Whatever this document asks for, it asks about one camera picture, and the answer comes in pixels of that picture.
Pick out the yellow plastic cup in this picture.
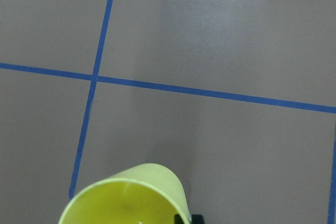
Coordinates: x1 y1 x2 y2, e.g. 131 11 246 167
59 163 192 223

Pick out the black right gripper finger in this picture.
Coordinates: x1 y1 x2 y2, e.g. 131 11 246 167
173 213 205 224

